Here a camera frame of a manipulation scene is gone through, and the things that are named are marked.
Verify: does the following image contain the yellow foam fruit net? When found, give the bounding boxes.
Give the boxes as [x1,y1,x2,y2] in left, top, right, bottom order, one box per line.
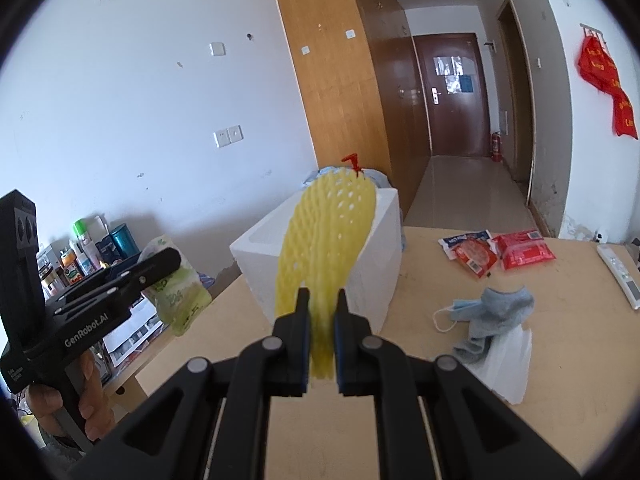
[274,170,377,380]

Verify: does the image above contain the wooden wardrobe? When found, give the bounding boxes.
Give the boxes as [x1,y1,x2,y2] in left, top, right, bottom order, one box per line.
[266,0,416,216]

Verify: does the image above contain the white foam box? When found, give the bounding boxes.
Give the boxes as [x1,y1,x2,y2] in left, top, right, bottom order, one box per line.
[230,187,403,335]

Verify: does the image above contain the person's left hand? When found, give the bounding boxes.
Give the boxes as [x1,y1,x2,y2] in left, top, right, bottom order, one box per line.
[25,347,116,443]

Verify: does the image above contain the teal cylindrical can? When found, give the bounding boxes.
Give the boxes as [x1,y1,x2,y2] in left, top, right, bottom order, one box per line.
[111,224,140,257]

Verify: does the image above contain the white remote control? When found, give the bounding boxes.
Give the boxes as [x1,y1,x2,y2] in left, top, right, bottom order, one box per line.
[596,244,640,310]

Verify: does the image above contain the green plastic packet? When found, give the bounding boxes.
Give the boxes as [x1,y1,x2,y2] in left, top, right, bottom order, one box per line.
[145,235,213,337]

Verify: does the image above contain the green cap spray can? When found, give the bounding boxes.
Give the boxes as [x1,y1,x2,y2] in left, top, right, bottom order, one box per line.
[74,217,103,273]

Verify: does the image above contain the orange label bottle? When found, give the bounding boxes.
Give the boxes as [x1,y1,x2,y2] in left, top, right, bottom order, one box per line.
[60,250,81,282]

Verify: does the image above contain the grey blue sock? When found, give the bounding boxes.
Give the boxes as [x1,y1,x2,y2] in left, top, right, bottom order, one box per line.
[452,286,535,366]

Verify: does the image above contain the dark brown entrance door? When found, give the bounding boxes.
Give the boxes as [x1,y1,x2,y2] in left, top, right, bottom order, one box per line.
[412,33,493,157]

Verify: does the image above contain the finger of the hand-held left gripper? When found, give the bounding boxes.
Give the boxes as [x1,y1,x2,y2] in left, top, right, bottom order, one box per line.
[45,247,182,321]
[102,254,151,281]

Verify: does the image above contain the printed paper sheets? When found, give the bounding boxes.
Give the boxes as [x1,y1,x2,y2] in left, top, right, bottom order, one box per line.
[102,305,166,361]

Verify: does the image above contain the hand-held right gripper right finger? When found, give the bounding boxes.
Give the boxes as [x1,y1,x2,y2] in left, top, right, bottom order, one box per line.
[334,287,586,480]

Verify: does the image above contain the double white wall socket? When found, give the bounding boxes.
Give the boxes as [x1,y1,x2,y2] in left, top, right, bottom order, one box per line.
[213,126,244,148]

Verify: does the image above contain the wooden side door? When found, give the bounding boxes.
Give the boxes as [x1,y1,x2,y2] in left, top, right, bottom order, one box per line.
[495,0,536,186]

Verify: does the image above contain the blue face mask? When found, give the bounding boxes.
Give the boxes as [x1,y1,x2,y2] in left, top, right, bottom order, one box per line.
[433,299,483,333]

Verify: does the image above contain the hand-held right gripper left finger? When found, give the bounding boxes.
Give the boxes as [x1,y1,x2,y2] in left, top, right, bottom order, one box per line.
[97,287,313,480]

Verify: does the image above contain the red white snack packet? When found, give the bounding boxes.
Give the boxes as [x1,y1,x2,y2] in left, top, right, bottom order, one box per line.
[439,230,498,277]

